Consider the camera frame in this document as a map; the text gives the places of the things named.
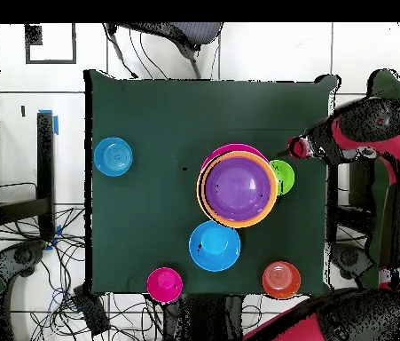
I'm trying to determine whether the grey mesh office chair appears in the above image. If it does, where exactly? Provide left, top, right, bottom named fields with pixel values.
left=102, top=22, right=224, bottom=80

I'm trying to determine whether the black power strip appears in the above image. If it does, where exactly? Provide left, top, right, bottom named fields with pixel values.
left=71, top=284, right=111, bottom=337

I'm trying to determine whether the small green bowl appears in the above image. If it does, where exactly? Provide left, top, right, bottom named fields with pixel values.
left=269, top=159, right=295, bottom=196

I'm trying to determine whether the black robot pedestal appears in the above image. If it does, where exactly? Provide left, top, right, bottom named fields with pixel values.
left=163, top=293, right=247, bottom=341

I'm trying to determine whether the black square floor frame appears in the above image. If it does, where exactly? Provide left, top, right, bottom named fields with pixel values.
left=24, top=22, right=77, bottom=66

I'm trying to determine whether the large orange bowl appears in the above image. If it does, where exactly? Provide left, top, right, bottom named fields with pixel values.
left=196, top=150, right=279, bottom=229

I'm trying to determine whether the large pink bowl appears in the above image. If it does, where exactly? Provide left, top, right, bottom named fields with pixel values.
left=200, top=142, right=270, bottom=171

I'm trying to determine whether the dark green tablecloth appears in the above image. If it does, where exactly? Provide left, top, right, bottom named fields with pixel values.
left=82, top=68, right=341, bottom=297

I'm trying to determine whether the tangle of floor cables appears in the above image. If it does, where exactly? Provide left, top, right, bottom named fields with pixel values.
left=0, top=182, right=165, bottom=341

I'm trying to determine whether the black chair base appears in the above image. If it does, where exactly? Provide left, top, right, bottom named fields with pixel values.
left=330, top=242, right=371, bottom=282
left=0, top=240, right=49, bottom=285

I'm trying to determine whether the small pink-red bowl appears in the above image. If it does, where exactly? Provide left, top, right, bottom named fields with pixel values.
left=145, top=266, right=184, bottom=305

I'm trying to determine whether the small blue bowl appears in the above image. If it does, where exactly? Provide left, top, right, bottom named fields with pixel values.
left=93, top=137, right=134, bottom=178

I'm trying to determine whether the medium blue bowl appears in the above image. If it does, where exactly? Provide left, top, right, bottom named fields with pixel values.
left=188, top=219, right=242, bottom=274

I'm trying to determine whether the purple bowl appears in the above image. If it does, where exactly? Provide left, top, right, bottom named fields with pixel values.
left=204, top=156, right=272, bottom=222

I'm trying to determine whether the blue tape strip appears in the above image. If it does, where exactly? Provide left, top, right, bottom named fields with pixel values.
left=38, top=108, right=59, bottom=137

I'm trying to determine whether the small orange bowl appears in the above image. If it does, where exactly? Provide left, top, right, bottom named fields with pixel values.
left=262, top=260, right=302, bottom=300

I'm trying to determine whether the black metal stand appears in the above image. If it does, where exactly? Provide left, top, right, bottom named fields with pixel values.
left=0, top=111, right=59, bottom=239

